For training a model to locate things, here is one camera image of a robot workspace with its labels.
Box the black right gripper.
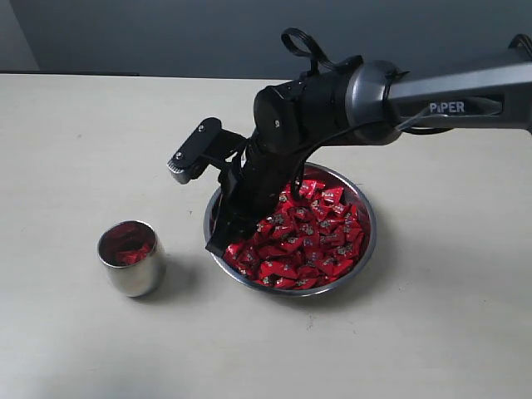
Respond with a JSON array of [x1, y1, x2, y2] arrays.
[[205, 133, 308, 256]]

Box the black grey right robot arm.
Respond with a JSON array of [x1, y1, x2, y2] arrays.
[[206, 28, 531, 256]]

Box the stainless steel cup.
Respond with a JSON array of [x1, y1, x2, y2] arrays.
[[96, 220, 166, 298]]

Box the red candies inside cup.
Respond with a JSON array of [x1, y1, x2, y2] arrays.
[[100, 224, 155, 267]]

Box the pile of red candies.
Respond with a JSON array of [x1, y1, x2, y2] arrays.
[[224, 179, 369, 290]]

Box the stainless steel bowl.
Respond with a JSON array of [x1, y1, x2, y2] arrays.
[[212, 163, 377, 298]]

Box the black camera cable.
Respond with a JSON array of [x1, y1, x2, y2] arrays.
[[290, 111, 441, 200]]

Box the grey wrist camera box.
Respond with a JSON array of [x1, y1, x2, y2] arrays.
[[167, 117, 247, 185]]

